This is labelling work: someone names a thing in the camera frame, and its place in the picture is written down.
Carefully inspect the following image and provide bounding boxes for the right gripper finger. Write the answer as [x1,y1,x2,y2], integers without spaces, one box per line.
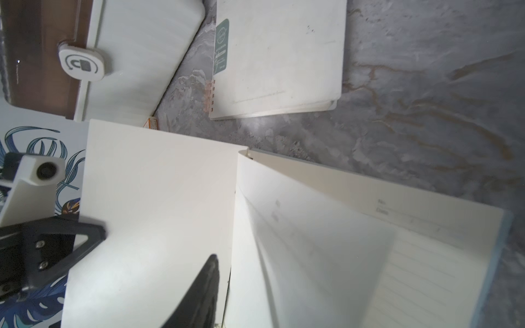
[162,254,220,328]

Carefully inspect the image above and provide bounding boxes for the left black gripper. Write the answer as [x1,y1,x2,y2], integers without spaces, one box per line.
[1,217,106,303]

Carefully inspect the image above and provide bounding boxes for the large cream notebook blue label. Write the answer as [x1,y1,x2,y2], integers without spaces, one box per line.
[62,120,513,327]

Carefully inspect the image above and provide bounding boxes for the cream spiral notebook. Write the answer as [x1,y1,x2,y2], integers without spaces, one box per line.
[207,0,347,120]

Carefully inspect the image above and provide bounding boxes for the small card on table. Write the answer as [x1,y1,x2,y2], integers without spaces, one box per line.
[144,117,159,130]

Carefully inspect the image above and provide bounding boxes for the brown lid storage box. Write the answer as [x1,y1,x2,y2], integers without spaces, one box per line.
[1,1,205,127]

